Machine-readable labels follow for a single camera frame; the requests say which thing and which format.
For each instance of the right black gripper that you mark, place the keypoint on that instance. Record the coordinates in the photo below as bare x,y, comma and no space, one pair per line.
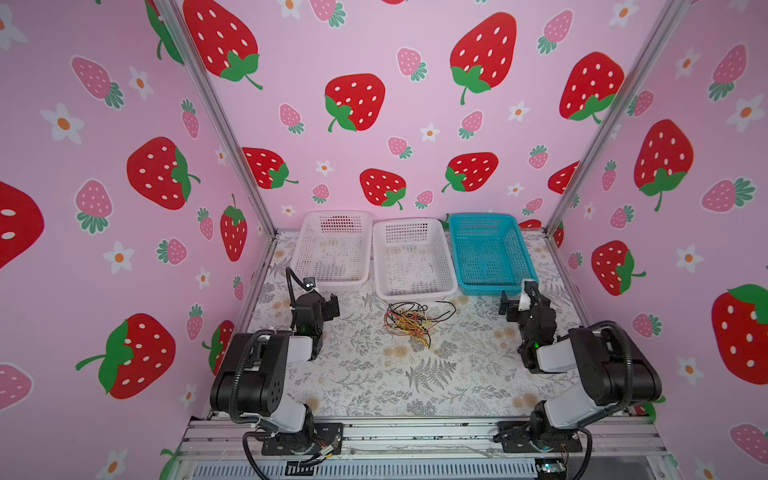
519,310

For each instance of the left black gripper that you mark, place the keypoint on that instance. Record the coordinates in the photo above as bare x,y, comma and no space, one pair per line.
324,305

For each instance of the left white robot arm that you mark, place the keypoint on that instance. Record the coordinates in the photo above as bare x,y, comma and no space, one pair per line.
250,386

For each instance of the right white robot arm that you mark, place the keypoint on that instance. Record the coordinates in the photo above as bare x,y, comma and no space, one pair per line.
613,374

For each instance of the left white plastic basket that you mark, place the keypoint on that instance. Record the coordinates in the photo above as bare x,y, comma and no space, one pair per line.
334,247

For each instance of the white plastic basket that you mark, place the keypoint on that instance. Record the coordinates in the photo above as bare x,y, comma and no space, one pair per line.
334,247
412,261

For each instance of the teal plastic basket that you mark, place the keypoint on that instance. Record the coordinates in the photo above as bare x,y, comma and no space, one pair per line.
490,255

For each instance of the middle white plastic basket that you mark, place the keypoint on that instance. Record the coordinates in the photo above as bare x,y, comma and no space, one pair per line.
412,261

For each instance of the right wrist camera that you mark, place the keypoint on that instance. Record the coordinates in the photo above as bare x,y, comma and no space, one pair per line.
529,295

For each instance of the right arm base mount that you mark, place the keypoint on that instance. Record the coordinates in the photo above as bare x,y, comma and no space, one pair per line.
524,437

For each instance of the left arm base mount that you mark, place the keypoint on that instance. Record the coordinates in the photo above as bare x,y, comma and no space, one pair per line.
306,442

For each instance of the aluminium front rail frame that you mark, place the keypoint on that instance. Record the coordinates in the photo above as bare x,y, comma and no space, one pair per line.
621,447

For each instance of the left aluminium corner post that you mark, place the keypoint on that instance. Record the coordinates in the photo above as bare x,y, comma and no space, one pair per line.
180,34

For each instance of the aluminium corner post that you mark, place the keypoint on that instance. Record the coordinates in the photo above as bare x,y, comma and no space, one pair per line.
660,34
180,34

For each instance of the right aluminium corner post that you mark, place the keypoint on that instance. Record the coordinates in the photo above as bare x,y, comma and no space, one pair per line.
660,34

